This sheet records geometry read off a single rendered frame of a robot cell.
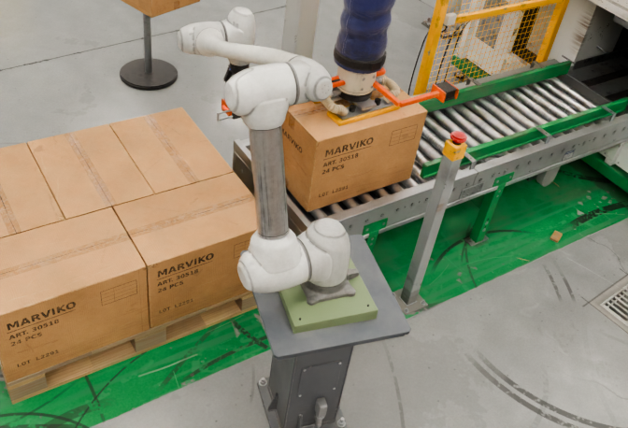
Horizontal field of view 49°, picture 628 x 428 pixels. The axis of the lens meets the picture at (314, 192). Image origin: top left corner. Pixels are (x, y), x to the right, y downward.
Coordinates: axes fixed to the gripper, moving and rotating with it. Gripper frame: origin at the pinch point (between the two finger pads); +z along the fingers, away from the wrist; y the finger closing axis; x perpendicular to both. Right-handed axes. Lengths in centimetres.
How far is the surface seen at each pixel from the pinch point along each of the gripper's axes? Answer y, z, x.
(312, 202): -18, 48, -31
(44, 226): 22, 54, 76
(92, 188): 37, 54, 50
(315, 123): -7.1, 13.3, -34.7
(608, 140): -33, 62, -231
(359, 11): -4, -35, -51
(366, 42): -7, -22, -55
